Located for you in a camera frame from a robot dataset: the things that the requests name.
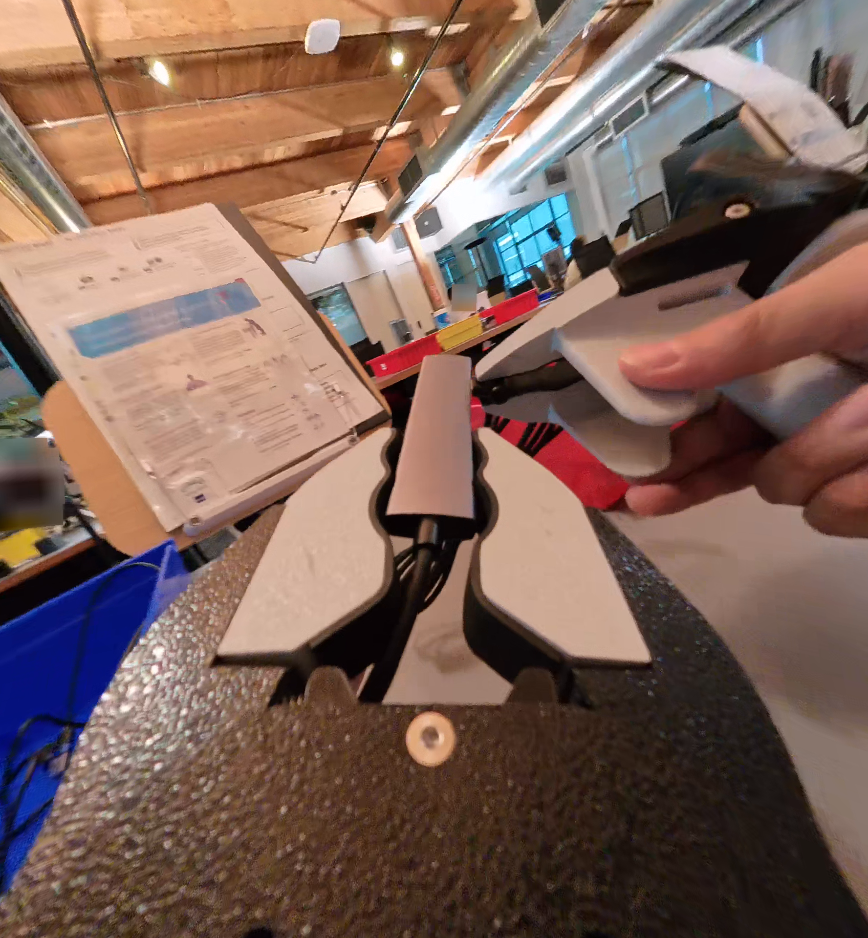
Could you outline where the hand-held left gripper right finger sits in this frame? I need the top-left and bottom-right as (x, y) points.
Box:
(465, 431), (652, 684)

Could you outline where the blue plastic bin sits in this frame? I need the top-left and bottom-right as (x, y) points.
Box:
(0, 538), (189, 917)

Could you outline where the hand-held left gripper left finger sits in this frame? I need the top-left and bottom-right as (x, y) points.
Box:
(216, 428), (400, 679)

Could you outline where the ribbed silver ceiling duct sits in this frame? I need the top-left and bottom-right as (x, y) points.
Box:
(0, 44), (94, 235)

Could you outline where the white instruction sheet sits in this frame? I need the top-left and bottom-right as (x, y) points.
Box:
(0, 204), (387, 529)

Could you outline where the grey usb hub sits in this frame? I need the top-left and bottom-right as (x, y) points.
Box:
(361, 355), (477, 704)

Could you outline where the thin black cable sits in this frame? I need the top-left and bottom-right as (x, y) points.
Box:
(0, 560), (160, 880)

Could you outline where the person's right hand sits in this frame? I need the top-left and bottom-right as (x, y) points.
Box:
(619, 234), (868, 542)

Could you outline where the large silver duct pipe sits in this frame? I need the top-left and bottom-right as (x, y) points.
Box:
(386, 0), (809, 221)

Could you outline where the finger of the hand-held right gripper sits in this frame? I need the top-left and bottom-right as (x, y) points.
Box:
(547, 283), (762, 479)
(474, 268), (623, 402)

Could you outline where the red plastic bin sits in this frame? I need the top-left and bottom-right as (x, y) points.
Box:
(471, 406), (629, 512)

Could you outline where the red storage crate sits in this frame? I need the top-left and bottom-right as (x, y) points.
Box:
(478, 288), (541, 327)
(367, 341), (442, 378)

